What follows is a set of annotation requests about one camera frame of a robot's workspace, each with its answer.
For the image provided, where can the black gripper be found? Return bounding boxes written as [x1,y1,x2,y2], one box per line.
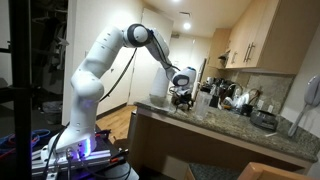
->
[169,86,194,112]

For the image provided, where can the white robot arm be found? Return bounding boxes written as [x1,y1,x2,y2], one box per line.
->
[48,24,196,157]

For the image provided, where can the clear plastic bottle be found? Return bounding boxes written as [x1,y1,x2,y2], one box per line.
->
[195,91,212,120]

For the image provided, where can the white paper towel roll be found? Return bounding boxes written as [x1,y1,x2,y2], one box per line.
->
[149,68,169,107]

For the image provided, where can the kitchen faucet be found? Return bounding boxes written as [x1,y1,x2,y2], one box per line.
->
[227,83,243,100]

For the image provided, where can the wooden chair grey cushion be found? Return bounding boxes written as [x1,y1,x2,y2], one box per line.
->
[184,162,318,180]

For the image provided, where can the black round pot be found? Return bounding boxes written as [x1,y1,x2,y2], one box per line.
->
[250,110,278,132]

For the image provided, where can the upper wooden cabinets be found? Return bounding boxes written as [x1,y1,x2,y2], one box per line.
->
[208,0,320,75]

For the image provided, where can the black metal stand pole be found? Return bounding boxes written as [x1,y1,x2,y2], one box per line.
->
[9,0,32,180]

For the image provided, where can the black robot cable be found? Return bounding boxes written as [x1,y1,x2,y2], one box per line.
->
[41,48,138,180]

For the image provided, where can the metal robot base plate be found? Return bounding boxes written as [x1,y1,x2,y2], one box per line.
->
[32,142,131,180]

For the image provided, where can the blue cable coil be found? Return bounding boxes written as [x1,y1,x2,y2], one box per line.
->
[0,129,52,158]

